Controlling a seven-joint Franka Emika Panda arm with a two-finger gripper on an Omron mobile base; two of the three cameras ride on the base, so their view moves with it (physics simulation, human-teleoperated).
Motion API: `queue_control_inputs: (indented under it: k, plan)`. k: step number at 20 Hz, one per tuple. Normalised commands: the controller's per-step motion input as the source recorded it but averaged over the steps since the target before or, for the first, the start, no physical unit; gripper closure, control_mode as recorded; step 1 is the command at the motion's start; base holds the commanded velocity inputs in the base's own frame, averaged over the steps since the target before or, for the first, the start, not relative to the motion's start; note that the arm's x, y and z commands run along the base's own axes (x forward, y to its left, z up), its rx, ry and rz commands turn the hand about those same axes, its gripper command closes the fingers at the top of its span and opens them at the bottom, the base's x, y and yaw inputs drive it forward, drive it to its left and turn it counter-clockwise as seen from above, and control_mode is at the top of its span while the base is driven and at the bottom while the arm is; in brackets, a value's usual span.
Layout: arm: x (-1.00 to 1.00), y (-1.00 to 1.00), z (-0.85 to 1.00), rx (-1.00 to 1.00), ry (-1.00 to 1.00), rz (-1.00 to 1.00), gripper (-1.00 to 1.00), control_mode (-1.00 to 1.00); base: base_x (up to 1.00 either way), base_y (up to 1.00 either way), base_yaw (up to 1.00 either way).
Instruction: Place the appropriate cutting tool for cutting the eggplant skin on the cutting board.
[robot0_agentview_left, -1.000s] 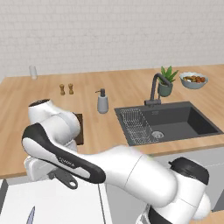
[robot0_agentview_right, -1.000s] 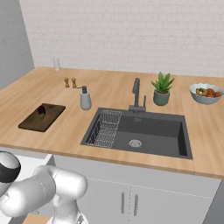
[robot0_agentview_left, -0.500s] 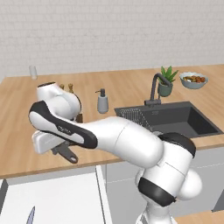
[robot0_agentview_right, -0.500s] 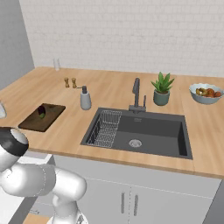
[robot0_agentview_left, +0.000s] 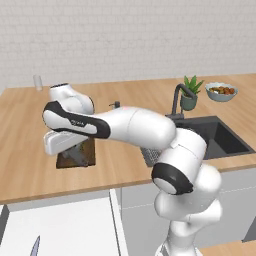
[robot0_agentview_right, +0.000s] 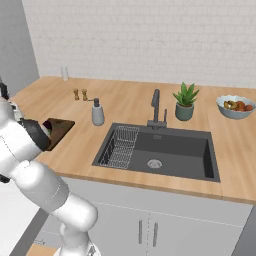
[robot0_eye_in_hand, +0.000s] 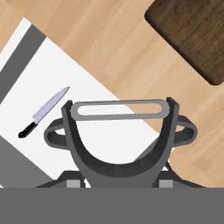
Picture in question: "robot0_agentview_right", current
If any green potted plant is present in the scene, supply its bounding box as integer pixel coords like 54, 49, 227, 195
171, 81, 201, 122

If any grey drawer front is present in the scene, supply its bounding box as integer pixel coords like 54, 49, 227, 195
61, 176, 254, 229

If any dark wooden cutting board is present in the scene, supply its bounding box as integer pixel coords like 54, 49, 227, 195
43, 117, 76, 152

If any wire dish rack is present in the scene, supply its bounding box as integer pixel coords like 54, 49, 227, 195
98, 125, 140, 169

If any dark grey sink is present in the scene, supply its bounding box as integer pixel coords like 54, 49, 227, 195
91, 122, 222, 183

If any dark grey tap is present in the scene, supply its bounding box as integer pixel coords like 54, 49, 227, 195
146, 88, 168, 131

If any pale blue fruit bowl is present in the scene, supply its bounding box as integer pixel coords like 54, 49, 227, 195
215, 95, 256, 120

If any grey cupboard handle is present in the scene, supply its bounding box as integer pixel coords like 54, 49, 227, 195
137, 219, 144, 246
152, 221, 159, 248

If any grey soap dispenser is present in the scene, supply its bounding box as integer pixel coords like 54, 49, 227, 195
91, 97, 106, 127

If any grey cupboard door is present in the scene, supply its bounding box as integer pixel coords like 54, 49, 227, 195
39, 203, 151, 256
145, 213, 246, 256

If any dark eggplant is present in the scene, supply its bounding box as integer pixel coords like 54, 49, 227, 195
42, 120, 54, 136

